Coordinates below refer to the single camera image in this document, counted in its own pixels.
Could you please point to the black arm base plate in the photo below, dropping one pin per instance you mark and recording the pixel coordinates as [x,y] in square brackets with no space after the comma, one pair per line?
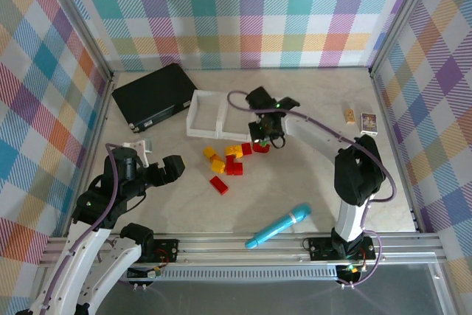
[321,248]
[167,250]

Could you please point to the black hard case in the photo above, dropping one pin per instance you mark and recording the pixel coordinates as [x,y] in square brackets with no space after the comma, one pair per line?
[151,97]

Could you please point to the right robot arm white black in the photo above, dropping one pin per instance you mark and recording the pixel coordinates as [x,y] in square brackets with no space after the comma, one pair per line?
[348,219]

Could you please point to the yellow lego brick with face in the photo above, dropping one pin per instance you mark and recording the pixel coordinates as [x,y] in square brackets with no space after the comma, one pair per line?
[234,151]

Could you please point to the green lego brick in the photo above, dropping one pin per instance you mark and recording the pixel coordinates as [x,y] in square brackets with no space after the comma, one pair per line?
[262,141]

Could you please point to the small electronics board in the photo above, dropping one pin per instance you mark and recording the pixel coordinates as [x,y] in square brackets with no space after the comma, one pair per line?
[350,269]
[147,273]

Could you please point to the teal plastic tube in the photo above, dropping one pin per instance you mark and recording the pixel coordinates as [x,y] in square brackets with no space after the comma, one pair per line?
[276,226]

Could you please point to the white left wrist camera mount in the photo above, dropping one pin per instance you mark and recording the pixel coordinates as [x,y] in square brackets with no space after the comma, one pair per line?
[134,146]

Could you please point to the small printed card box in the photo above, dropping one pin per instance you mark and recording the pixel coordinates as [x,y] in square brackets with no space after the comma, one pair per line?
[368,123]

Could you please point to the aluminium frame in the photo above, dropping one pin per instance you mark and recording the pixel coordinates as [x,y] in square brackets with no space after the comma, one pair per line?
[239,252]

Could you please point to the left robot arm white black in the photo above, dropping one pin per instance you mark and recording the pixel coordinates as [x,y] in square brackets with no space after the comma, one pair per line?
[77,252]

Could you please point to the small wooden block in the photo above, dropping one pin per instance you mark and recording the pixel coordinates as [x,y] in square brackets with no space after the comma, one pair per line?
[350,116]

